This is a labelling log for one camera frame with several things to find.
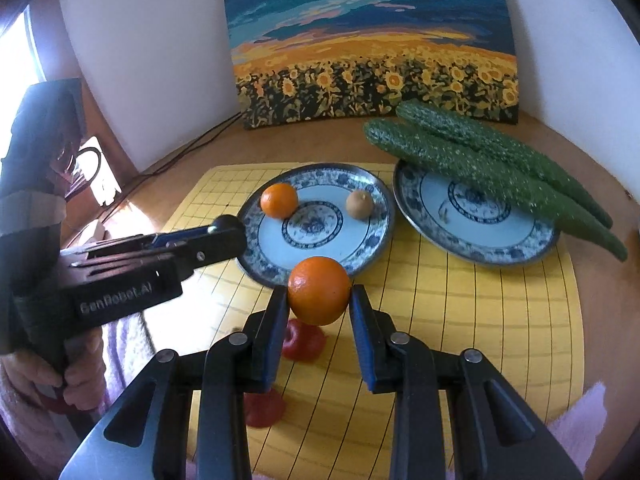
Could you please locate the large orange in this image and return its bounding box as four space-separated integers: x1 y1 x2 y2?
286 256 352 326

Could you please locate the black plum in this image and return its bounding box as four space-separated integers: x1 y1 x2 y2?
207 214 245 234

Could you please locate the person's left hand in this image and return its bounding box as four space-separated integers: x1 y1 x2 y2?
1 327 106 411

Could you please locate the small orange on plate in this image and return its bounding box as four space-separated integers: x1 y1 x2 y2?
259 182 298 220

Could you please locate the blue white plate with fruit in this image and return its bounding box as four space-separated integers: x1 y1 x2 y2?
238 162 396 287

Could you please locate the pink fluffy towel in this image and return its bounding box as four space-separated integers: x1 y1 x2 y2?
1 314 608 479

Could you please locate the red apple near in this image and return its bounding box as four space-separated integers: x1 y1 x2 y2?
243 389 286 429

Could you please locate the red apple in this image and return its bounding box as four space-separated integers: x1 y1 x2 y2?
282 318 326 362
243 389 286 429

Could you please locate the red apple far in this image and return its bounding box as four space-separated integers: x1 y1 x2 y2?
282 318 326 362

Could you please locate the brown kiwi on plate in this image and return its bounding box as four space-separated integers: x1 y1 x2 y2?
345 190 374 220

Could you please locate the yellow go board mat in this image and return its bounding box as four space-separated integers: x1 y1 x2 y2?
142 161 586 476

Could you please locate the sunflower field painting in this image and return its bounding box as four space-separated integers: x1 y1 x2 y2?
224 0 518 129

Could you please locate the blue white plate with cucumbers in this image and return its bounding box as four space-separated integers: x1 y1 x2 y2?
393 160 560 266

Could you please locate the front green cucumber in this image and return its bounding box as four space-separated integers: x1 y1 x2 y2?
362 118 628 262

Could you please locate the green cucumber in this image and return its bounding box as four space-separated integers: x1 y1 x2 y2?
396 100 613 229
362 118 628 262

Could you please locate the back green cucumber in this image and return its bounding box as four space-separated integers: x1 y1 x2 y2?
396 100 613 229

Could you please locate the black cable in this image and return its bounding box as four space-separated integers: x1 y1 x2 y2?
89 110 245 221

